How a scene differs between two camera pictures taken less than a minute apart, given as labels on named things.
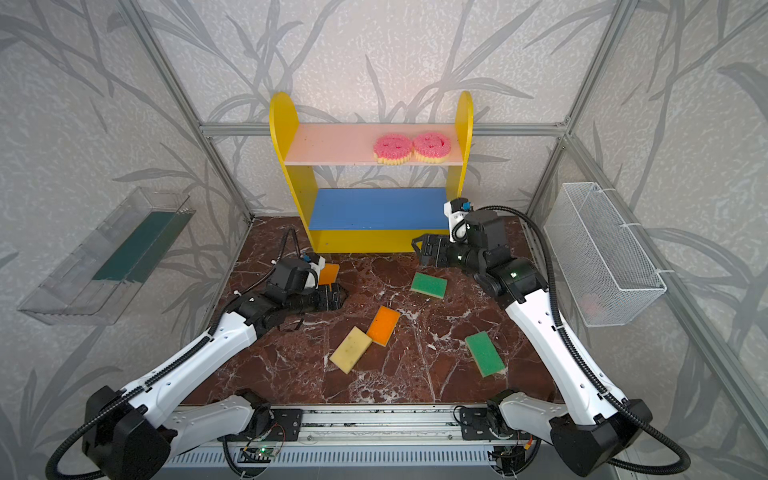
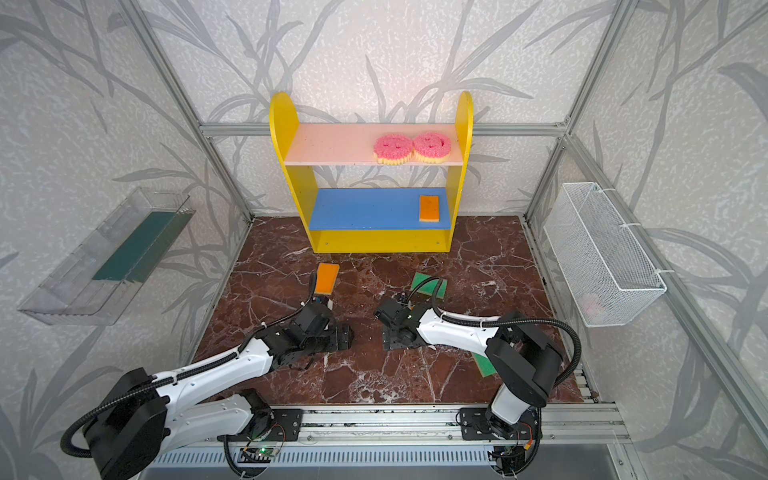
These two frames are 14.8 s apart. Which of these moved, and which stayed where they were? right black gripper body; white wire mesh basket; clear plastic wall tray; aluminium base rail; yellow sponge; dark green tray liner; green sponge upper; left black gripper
Moved: right black gripper body; left black gripper; yellow sponge
Stayed: green sponge upper; dark green tray liner; aluminium base rail; white wire mesh basket; clear plastic wall tray
